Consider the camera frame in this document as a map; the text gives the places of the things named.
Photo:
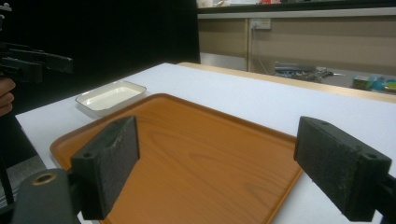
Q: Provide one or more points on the white wall socket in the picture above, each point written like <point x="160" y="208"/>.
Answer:
<point x="261" y="24"/>

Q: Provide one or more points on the white rectangular dish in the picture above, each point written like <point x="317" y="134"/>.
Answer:
<point x="110" y="98"/>

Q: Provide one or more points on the colourful toy containers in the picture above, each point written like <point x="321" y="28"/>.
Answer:
<point x="373" y="83"/>

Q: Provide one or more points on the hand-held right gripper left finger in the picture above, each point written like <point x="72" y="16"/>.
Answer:
<point x="107" y="168"/>

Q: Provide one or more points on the orange wooden tray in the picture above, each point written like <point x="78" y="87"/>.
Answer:
<point x="199" y="155"/>

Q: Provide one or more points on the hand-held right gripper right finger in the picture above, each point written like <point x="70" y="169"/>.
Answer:
<point x="336" y="168"/>

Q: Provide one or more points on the grey counter ledge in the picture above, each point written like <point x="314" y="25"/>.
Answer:
<point x="295" y="11"/>

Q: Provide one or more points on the black curtain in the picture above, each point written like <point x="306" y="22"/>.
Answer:
<point x="118" y="34"/>

